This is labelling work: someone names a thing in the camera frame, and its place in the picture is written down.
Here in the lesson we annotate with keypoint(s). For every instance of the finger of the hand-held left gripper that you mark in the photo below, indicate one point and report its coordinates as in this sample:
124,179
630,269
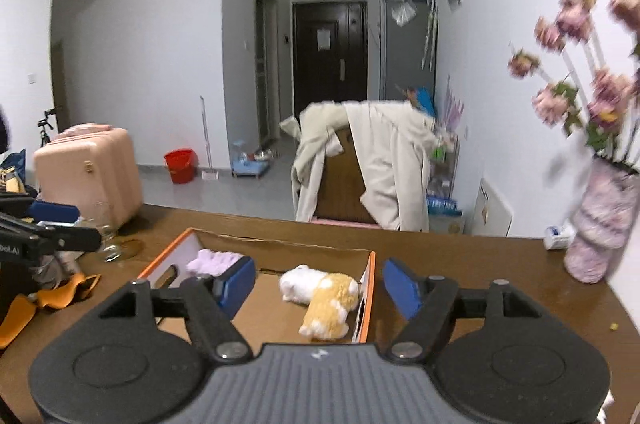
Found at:
75,240
55,213

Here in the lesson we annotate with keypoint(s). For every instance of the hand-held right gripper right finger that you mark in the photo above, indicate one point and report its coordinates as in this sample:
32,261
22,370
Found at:
400,284

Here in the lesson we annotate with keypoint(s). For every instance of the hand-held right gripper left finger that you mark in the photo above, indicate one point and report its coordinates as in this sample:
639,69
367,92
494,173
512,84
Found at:
235,289

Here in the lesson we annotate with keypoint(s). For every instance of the fluffy light purple cloth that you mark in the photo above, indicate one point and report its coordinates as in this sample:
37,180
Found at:
212,261

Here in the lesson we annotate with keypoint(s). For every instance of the orange cardboard box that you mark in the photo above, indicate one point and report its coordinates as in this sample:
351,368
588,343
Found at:
270,306

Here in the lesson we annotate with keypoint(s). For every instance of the white and yellow plush toy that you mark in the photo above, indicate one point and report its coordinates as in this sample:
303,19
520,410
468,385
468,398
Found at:
325,299

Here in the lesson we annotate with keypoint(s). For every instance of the clear glass goblet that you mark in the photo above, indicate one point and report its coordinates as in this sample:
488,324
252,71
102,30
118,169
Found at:
102,221

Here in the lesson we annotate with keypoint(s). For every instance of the pink suitcase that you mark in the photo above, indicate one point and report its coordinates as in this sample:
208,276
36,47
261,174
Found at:
85,176

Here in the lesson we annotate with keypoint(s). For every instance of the blue bag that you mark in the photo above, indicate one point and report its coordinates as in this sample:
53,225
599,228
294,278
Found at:
15,161

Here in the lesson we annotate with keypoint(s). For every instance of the pink cloth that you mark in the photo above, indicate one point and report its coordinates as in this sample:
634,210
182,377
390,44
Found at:
82,131

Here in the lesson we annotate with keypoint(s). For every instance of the black tripod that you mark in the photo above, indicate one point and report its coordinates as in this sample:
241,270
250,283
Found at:
46,126

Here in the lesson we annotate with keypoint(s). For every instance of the blue and white package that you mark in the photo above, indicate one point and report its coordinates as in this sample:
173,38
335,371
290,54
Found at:
442,206

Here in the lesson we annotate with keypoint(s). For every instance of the wooden chair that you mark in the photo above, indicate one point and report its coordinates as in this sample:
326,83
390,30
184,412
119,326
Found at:
342,184

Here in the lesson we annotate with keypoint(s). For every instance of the white mop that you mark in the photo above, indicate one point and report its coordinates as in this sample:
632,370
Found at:
210,175

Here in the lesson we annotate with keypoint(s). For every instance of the metal storage cart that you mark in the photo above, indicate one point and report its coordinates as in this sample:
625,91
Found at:
442,174

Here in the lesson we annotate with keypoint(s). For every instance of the blue pet feeder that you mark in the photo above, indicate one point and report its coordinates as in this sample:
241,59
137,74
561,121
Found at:
249,166

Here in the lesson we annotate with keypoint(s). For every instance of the beige coat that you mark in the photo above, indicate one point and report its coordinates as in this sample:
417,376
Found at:
390,158

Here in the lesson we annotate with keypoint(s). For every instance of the red bucket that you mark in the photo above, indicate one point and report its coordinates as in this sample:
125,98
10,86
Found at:
180,166

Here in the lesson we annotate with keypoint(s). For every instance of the cream jacket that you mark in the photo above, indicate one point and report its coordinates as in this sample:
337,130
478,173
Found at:
312,138

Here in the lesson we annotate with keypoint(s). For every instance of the grey refrigerator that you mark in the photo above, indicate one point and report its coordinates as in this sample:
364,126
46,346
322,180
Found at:
402,58

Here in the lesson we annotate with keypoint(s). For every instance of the grey interior door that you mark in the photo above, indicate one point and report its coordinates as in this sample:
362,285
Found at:
265,63

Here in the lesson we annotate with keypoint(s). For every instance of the dark entrance door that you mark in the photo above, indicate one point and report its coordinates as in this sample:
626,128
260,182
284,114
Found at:
305,68

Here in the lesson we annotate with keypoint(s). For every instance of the paper sheet on door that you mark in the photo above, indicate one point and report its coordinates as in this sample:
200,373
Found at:
324,39

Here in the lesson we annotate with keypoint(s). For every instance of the clear plastic bag on refrigerator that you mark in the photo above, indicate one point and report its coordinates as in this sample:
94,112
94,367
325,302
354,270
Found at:
404,12

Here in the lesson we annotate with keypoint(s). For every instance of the pink artificial flowers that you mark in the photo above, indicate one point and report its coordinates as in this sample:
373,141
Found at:
572,16

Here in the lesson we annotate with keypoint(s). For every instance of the white wall heater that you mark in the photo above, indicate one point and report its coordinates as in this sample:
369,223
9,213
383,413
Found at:
492,211

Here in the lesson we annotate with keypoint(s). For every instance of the purple wall sticker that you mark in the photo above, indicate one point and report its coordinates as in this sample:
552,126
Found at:
454,103

